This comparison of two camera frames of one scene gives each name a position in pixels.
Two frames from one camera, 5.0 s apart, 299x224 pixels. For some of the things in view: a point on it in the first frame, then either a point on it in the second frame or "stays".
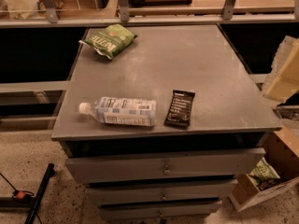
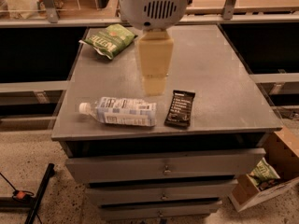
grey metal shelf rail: x=229 y=14 stays
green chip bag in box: x=263 y=172 stays
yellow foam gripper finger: x=284 y=79 -> x=154 y=9
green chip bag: x=109 y=41 stays
